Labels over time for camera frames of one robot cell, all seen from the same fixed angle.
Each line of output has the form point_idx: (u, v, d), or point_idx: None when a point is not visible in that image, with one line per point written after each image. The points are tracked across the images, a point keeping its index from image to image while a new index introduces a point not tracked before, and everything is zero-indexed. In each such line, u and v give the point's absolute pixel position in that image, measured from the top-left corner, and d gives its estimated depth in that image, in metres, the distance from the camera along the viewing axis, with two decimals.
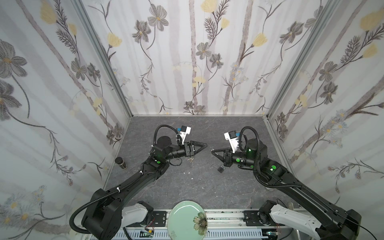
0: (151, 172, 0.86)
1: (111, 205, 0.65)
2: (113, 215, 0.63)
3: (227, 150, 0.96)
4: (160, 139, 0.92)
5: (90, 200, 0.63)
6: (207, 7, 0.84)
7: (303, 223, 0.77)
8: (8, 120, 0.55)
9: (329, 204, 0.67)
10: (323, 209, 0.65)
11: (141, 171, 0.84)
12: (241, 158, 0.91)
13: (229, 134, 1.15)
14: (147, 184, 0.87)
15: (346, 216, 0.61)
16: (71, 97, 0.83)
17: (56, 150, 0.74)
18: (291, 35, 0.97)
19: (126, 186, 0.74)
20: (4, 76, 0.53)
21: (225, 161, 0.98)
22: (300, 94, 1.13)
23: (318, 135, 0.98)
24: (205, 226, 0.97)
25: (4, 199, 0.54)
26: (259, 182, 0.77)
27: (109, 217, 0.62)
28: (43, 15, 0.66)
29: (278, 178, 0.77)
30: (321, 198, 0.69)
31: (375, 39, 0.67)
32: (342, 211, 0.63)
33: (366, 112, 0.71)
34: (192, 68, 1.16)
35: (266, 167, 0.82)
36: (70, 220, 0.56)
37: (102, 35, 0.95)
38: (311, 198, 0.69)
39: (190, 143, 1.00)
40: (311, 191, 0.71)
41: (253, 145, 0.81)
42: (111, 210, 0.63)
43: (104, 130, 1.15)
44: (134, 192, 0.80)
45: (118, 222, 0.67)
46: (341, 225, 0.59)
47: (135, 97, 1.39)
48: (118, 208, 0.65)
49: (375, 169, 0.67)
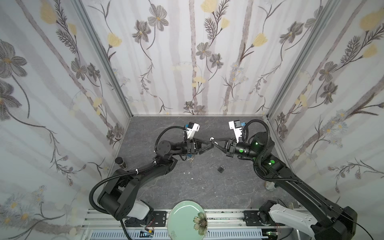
0: (162, 164, 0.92)
1: (130, 183, 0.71)
2: (131, 191, 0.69)
3: (230, 141, 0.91)
4: (159, 145, 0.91)
5: (111, 176, 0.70)
6: (207, 7, 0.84)
7: (299, 220, 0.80)
8: (9, 120, 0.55)
9: (324, 199, 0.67)
10: (317, 203, 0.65)
11: (156, 161, 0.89)
12: (245, 149, 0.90)
13: (234, 123, 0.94)
14: (158, 176, 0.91)
15: (342, 212, 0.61)
16: (71, 97, 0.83)
17: (56, 150, 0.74)
18: (291, 35, 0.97)
19: (143, 170, 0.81)
20: (4, 77, 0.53)
21: (227, 151, 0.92)
22: (300, 94, 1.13)
23: (318, 135, 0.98)
24: (205, 227, 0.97)
25: (4, 199, 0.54)
26: (257, 174, 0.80)
27: (129, 192, 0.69)
28: (43, 15, 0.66)
29: (275, 172, 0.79)
30: (317, 194, 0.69)
31: (375, 39, 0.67)
32: (338, 207, 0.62)
33: (366, 112, 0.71)
34: (192, 68, 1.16)
35: (265, 161, 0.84)
36: (90, 195, 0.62)
37: (102, 34, 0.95)
38: (307, 193, 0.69)
39: (192, 141, 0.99)
40: (307, 186, 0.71)
41: (262, 139, 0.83)
42: (130, 187, 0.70)
43: (104, 130, 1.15)
44: (149, 179, 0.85)
45: (132, 202, 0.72)
46: (334, 220, 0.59)
47: (135, 97, 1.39)
48: (136, 186, 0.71)
49: (375, 169, 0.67)
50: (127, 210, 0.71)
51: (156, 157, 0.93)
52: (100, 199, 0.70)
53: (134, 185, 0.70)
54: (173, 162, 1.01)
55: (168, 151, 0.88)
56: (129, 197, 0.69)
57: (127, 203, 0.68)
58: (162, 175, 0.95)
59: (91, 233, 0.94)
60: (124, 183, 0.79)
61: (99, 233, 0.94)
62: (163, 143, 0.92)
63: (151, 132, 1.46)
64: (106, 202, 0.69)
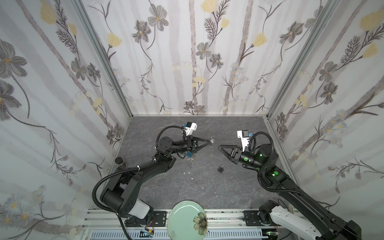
0: (161, 162, 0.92)
1: (133, 178, 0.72)
2: (134, 187, 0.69)
3: (237, 148, 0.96)
4: (160, 141, 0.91)
5: (113, 173, 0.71)
6: (207, 7, 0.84)
7: (303, 229, 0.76)
8: (8, 120, 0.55)
9: (327, 212, 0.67)
10: (320, 215, 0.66)
11: (156, 160, 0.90)
12: (249, 158, 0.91)
13: (242, 133, 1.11)
14: (156, 174, 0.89)
15: (344, 226, 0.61)
16: (71, 97, 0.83)
17: (56, 150, 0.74)
18: (291, 35, 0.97)
19: (144, 167, 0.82)
20: (4, 77, 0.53)
21: (232, 158, 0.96)
22: (300, 94, 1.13)
23: (318, 135, 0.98)
24: (205, 226, 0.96)
25: (4, 199, 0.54)
26: (260, 184, 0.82)
27: (132, 188, 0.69)
28: (43, 15, 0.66)
29: (278, 183, 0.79)
30: (319, 206, 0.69)
31: (375, 39, 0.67)
32: (340, 220, 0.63)
33: (366, 112, 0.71)
34: (192, 68, 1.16)
35: (269, 172, 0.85)
36: (92, 194, 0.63)
37: (102, 34, 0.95)
38: (309, 204, 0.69)
39: (192, 138, 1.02)
40: (309, 198, 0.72)
41: (266, 150, 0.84)
42: (133, 183, 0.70)
43: (104, 130, 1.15)
44: (149, 177, 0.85)
45: (135, 198, 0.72)
46: (336, 233, 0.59)
47: (135, 97, 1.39)
48: (139, 182, 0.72)
49: (375, 169, 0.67)
50: (130, 206, 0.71)
51: (155, 155, 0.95)
52: (101, 197, 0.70)
53: (136, 181, 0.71)
54: (172, 159, 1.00)
55: (169, 146, 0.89)
56: (133, 192, 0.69)
57: (130, 199, 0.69)
58: (161, 173, 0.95)
59: (91, 233, 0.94)
60: (126, 180, 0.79)
61: (100, 233, 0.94)
62: (164, 139, 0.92)
63: (151, 132, 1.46)
64: (109, 200, 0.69)
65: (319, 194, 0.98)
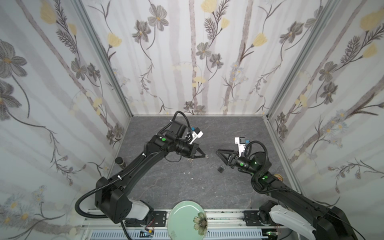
0: (155, 152, 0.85)
1: (114, 193, 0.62)
2: (118, 203, 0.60)
3: (234, 154, 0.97)
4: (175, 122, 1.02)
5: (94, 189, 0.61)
6: (207, 7, 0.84)
7: (300, 224, 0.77)
8: (8, 120, 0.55)
9: (311, 202, 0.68)
10: (305, 205, 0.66)
11: (144, 153, 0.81)
12: (245, 163, 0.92)
13: (239, 139, 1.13)
14: (146, 170, 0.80)
15: (328, 212, 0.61)
16: (71, 97, 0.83)
17: (56, 150, 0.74)
18: (292, 35, 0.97)
19: (128, 173, 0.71)
20: (4, 77, 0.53)
21: (228, 162, 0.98)
22: (300, 94, 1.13)
23: (318, 135, 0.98)
24: (205, 226, 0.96)
25: (4, 199, 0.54)
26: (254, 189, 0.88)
27: (115, 204, 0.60)
28: (43, 15, 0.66)
29: (267, 185, 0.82)
30: (304, 197, 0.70)
31: (375, 39, 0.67)
32: (323, 207, 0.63)
33: (366, 112, 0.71)
34: (192, 68, 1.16)
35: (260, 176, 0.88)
36: (77, 211, 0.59)
37: (102, 34, 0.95)
38: (296, 198, 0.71)
39: (198, 146, 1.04)
40: (296, 193, 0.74)
41: (260, 159, 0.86)
42: (115, 198, 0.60)
43: (104, 130, 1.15)
44: (140, 175, 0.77)
45: (127, 205, 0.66)
46: (319, 217, 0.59)
47: (135, 97, 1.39)
48: (122, 195, 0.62)
49: (375, 169, 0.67)
50: (125, 212, 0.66)
51: (149, 141, 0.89)
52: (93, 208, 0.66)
53: (118, 196, 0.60)
54: (171, 145, 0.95)
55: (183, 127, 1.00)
56: (118, 206, 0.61)
57: (120, 211, 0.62)
58: (159, 159, 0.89)
59: (91, 233, 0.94)
60: None
61: (100, 233, 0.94)
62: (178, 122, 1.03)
63: (151, 132, 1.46)
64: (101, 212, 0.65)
65: (319, 194, 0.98)
